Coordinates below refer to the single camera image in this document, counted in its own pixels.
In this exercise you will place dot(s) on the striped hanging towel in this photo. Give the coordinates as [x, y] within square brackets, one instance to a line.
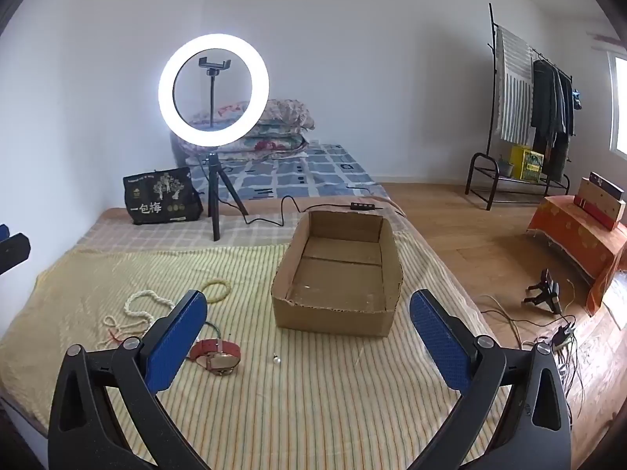
[514, 88]

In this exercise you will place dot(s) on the yellow box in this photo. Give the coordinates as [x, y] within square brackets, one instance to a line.
[526, 164]

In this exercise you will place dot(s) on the orange cloth covered table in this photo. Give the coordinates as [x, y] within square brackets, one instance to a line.
[578, 240]

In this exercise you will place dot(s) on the cardboard box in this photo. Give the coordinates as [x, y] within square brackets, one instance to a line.
[338, 279]

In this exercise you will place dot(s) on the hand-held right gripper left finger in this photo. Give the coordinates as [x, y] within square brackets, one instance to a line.
[176, 340]

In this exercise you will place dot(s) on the blue bangle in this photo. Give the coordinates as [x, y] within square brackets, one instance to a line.
[215, 329]

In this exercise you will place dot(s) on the folded floral quilt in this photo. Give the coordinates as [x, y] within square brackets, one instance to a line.
[274, 144]

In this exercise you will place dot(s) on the black printed bag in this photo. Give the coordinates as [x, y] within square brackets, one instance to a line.
[161, 198]

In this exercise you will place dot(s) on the black phone holder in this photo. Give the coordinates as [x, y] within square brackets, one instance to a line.
[212, 83]

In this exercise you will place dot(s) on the dark hanging clothes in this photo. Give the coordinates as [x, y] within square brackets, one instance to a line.
[551, 107]

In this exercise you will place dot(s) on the wooden box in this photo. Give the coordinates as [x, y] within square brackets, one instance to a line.
[600, 203]

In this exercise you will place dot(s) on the window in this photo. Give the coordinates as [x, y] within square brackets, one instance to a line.
[619, 107]

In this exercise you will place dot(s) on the small pearl earring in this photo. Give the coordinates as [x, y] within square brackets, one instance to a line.
[277, 360]

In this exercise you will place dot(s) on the black clothes rack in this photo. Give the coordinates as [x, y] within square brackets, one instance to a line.
[477, 166]

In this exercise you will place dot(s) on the floral pillow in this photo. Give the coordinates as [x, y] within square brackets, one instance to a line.
[289, 112]

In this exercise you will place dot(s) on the yellow striped blanket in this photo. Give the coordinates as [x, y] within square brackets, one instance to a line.
[303, 401]

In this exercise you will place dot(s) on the small black floor tripod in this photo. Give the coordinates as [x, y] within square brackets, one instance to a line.
[552, 291]

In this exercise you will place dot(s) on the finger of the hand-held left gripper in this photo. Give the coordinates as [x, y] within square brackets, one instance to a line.
[13, 252]
[3, 232]

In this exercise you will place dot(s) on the power strip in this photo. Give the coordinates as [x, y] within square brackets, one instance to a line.
[563, 337]

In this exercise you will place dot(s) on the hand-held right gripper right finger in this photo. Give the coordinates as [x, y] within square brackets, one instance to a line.
[438, 340]

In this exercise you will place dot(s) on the blue patterned bed sheet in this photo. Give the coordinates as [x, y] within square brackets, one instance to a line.
[313, 176]

